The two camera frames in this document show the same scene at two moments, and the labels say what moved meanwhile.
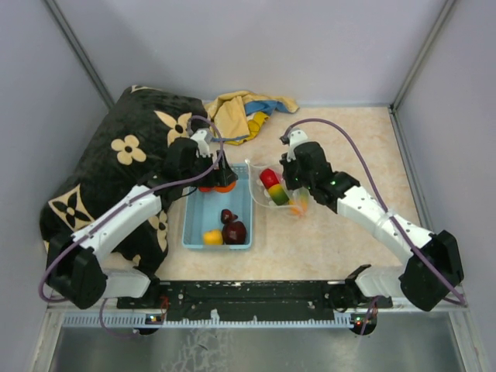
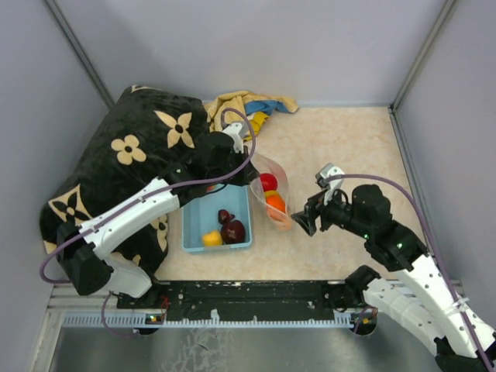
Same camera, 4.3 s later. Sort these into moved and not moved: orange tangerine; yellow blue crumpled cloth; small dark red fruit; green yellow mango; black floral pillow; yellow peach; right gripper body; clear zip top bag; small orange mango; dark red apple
Moved: orange tangerine; green yellow mango; clear zip top bag; small orange mango; right gripper body
Not moved: yellow blue crumpled cloth; black floral pillow; small dark red fruit; yellow peach; dark red apple
